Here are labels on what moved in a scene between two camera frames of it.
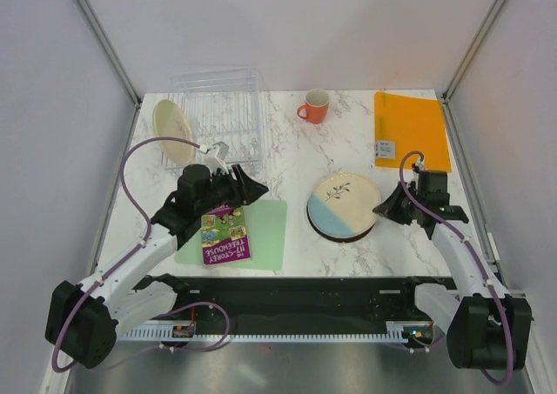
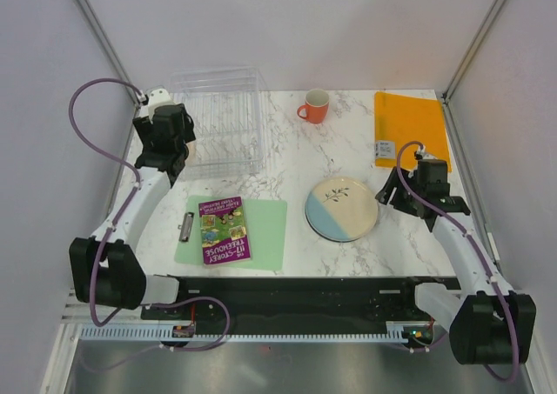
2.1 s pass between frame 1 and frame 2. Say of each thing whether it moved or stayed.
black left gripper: moved
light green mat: stayed
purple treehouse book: stayed
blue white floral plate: stayed
